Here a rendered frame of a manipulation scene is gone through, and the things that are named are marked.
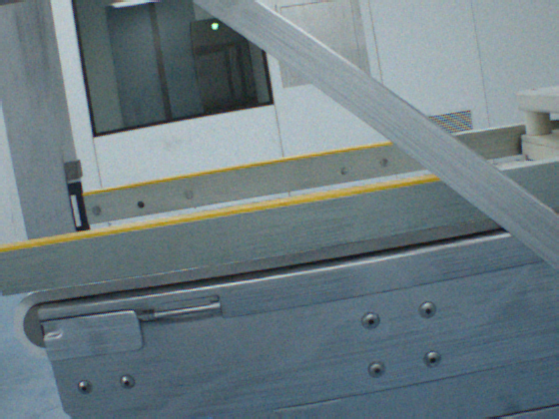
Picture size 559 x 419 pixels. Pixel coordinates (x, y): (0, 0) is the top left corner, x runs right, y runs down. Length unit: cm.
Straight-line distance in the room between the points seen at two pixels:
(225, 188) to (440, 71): 519
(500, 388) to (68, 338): 33
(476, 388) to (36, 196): 49
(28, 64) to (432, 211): 48
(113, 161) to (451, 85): 268
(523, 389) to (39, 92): 56
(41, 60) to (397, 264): 46
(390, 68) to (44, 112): 507
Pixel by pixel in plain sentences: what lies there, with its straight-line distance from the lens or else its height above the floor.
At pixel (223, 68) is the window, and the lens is 555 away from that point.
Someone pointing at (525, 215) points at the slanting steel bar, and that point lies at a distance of 41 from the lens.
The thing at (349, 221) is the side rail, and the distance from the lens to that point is 49.
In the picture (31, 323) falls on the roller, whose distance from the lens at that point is 54.
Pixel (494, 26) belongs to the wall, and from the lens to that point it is 610.
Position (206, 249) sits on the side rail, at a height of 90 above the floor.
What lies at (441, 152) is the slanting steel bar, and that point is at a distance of 42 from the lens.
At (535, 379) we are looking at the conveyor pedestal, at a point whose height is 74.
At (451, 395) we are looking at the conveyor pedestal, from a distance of 59.
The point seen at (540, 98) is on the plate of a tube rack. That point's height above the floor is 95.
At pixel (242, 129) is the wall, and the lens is 555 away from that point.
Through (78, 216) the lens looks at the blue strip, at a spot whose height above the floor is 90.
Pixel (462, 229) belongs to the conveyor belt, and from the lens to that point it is 52.
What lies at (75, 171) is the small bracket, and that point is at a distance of 79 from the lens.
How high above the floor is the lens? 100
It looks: 9 degrees down
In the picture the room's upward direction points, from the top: 9 degrees counter-clockwise
